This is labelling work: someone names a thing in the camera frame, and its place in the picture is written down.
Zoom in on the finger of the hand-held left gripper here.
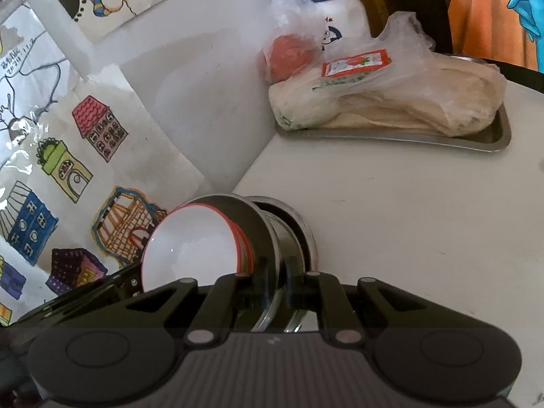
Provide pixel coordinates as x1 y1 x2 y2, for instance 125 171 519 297
17 264 144 327

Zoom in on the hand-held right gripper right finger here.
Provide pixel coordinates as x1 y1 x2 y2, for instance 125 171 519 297
288 257 494 344

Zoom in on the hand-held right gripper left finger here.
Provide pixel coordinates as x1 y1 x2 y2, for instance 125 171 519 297
59 273 256 344

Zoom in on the large steel plate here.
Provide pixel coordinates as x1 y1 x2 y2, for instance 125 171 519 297
272 202 319 332

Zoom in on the white bowl red rim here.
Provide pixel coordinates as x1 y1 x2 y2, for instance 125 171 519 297
140 205 239 295
229 217 256 273

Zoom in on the steel bowl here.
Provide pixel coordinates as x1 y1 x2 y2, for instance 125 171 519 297
186 193 273 307

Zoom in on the colourful house drawing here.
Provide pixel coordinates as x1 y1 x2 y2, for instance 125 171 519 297
0 72 213 328

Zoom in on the bag of flatbreads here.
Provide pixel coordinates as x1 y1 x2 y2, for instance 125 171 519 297
268 11 507 137

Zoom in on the steel tray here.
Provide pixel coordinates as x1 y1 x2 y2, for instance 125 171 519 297
274 53 512 154

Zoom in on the red sauce packet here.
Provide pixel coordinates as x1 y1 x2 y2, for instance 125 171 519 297
321 49 392 80

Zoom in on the red tomato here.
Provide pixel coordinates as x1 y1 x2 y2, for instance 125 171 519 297
266 34 317 82

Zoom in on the white bottle blue cap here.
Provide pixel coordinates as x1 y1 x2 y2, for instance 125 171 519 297
295 0 370 58

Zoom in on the clear plastic bag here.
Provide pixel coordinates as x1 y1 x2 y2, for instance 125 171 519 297
253 0 336 83

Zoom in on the orange dress girl poster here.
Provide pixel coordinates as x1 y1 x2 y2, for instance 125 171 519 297
447 0 544 71

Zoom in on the wooden door frame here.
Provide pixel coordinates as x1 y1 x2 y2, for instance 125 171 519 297
361 0 392 37

